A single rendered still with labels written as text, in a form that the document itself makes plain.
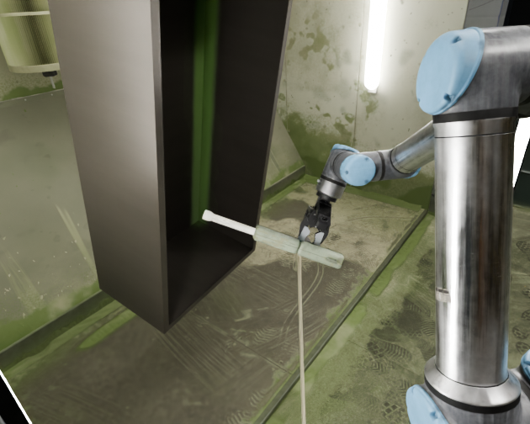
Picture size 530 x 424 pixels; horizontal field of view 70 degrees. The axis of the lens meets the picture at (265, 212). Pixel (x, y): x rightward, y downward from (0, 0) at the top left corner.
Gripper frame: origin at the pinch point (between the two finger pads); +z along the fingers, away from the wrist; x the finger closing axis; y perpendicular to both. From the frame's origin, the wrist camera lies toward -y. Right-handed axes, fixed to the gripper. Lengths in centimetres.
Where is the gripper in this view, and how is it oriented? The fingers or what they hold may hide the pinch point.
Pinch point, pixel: (304, 250)
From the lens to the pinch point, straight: 130.6
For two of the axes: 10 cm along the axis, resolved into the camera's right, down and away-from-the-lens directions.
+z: -3.6, 9.1, 2.0
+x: -9.3, -3.5, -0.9
